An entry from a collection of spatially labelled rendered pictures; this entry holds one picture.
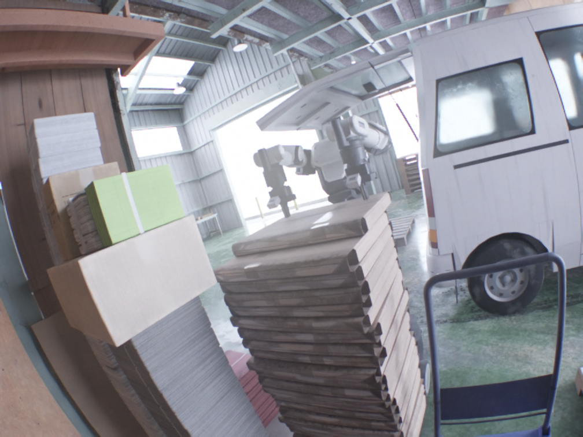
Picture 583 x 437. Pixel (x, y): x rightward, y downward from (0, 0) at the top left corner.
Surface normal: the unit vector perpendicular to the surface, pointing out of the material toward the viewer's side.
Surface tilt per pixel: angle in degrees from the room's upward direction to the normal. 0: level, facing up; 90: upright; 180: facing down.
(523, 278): 91
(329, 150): 64
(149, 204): 90
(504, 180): 90
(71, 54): 90
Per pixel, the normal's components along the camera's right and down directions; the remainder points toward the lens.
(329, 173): -0.55, -0.18
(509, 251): -0.47, 0.33
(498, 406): -0.50, 0.13
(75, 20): 0.82, -0.18
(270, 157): -0.28, 0.22
